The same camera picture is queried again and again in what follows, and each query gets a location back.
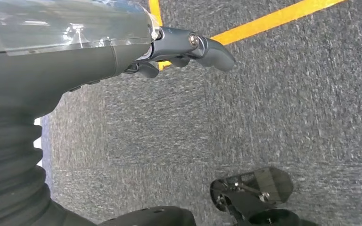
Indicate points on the black robot leg shell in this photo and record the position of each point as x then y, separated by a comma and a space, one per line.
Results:
149, 216

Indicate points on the robot foot mechanism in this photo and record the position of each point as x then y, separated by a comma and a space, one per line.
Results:
246, 196

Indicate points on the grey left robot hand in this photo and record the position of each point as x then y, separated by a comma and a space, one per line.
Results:
59, 71

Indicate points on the yellow tape square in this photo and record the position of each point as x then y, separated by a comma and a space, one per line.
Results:
262, 23

